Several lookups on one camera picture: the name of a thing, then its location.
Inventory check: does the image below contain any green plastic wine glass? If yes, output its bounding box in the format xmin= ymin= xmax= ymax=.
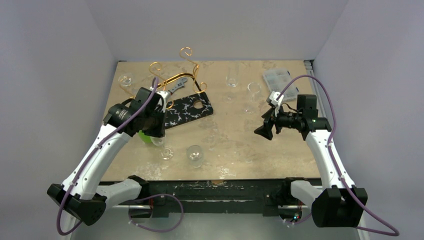
xmin=138 ymin=131 xmax=152 ymax=144

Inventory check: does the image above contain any clear stemmed glass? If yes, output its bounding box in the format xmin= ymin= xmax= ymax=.
xmin=150 ymin=136 xmax=174 ymax=161

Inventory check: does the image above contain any clear round wine glass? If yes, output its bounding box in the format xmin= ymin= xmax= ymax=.
xmin=118 ymin=72 xmax=135 ymax=88

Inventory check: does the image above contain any short ribbed clear goblet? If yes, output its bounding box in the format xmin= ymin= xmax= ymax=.
xmin=186 ymin=145 xmax=204 ymax=168

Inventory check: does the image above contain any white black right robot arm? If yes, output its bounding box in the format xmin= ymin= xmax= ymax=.
xmin=254 ymin=91 xmax=368 ymax=228

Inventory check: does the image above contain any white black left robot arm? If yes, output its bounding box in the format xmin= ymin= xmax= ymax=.
xmin=47 ymin=87 xmax=170 ymax=226

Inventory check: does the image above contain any clear tall wine glass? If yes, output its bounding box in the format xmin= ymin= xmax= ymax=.
xmin=244 ymin=82 xmax=262 ymax=114

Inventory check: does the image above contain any black marbled rack base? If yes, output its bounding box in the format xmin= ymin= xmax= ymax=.
xmin=165 ymin=92 xmax=214 ymax=130

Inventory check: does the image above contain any clear plastic screw box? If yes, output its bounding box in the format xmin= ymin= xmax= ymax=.
xmin=262 ymin=68 xmax=299 ymax=102

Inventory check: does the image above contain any clear champagne flute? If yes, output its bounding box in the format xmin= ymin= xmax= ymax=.
xmin=223 ymin=62 xmax=240 ymax=103

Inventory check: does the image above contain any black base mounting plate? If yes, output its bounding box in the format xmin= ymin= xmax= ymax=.
xmin=126 ymin=177 xmax=305 ymax=218

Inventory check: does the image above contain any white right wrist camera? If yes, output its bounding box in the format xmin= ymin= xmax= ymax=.
xmin=266 ymin=91 xmax=284 ymax=117

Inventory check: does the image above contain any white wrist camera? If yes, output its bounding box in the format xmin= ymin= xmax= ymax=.
xmin=156 ymin=90 xmax=172 ymax=113
xmin=266 ymin=91 xmax=284 ymax=117

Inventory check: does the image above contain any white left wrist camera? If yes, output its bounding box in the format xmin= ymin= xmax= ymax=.
xmin=156 ymin=90 xmax=172 ymax=113

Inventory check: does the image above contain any red handled adjustable wrench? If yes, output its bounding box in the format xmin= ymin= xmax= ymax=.
xmin=168 ymin=77 xmax=188 ymax=95

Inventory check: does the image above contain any gold wire wine glass rack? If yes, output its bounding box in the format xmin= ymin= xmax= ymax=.
xmin=119 ymin=46 xmax=208 ymax=110

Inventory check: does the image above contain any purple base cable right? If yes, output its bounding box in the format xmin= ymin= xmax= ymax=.
xmin=282 ymin=206 xmax=316 ymax=227

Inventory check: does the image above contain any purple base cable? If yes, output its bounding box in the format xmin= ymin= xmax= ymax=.
xmin=282 ymin=206 xmax=316 ymax=227
xmin=128 ymin=194 xmax=184 ymax=233

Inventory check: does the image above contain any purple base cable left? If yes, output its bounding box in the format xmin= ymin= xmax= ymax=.
xmin=128 ymin=194 xmax=184 ymax=233

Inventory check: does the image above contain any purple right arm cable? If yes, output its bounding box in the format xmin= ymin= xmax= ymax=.
xmin=278 ymin=74 xmax=400 ymax=237

